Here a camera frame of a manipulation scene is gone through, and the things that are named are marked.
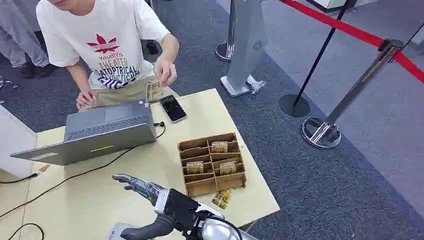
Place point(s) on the grey kiosk stand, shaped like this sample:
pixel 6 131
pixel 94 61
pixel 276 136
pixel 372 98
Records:
pixel 246 43

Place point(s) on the wooden card box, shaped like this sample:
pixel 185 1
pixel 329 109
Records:
pixel 212 180

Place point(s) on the metal chair base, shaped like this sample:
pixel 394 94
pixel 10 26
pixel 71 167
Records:
pixel 6 82

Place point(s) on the black shoe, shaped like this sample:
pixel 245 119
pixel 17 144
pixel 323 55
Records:
pixel 152 47

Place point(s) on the chrome stanchion with belt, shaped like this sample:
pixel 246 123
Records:
pixel 321 132

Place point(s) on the yellow printed card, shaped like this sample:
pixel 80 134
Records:
pixel 222 198

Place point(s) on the person's right hand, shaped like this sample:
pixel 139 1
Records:
pixel 86 98

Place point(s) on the black stanchion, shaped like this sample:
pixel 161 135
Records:
pixel 294 105

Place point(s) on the clear plastic bag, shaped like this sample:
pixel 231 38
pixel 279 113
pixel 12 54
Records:
pixel 256 84

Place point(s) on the small wooden piece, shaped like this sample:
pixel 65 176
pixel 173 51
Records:
pixel 43 168

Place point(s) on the thin black pole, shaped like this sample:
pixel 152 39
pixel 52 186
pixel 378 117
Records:
pixel 409 38

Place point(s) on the white cabinet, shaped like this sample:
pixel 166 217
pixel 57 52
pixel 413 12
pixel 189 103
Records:
pixel 15 142

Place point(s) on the seated person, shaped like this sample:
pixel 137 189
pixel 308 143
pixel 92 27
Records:
pixel 106 43

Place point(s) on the chrome stanchion behind kiosk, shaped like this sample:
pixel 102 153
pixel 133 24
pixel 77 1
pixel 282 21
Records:
pixel 225 49

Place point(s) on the white floor unit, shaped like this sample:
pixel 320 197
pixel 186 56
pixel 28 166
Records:
pixel 328 4

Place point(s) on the standing person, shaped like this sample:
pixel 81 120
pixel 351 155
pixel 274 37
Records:
pixel 20 36

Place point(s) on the black smartphone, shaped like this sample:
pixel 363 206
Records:
pixel 173 108

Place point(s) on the grey laptop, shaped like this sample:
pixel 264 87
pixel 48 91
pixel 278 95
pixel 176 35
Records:
pixel 99 132

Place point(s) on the person's left hand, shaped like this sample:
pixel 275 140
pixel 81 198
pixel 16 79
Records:
pixel 165 71

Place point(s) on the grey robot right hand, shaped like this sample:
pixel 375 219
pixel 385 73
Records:
pixel 180 207

